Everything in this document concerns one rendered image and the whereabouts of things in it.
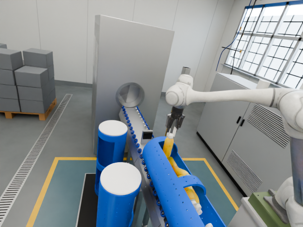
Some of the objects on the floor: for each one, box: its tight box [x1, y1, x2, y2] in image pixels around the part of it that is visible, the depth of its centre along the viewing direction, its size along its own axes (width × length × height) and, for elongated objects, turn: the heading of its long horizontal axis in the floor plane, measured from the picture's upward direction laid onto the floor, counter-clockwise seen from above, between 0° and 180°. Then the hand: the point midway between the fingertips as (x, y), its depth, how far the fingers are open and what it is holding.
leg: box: [131, 187, 143, 227], centre depth 174 cm, size 6×6×63 cm
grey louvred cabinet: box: [196, 73, 292, 197], centre depth 284 cm, size 54×215×145 cm, turn 171°
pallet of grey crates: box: [0, 43, 57, 121], centre depth 327 cm, size 120×80×119 cm
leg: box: [142, 207, 150, 227], centre depth 179 cm, size 6×6×63 cm
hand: (171, 132), depth 122 cm, fingers closed on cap, 4 cm apart
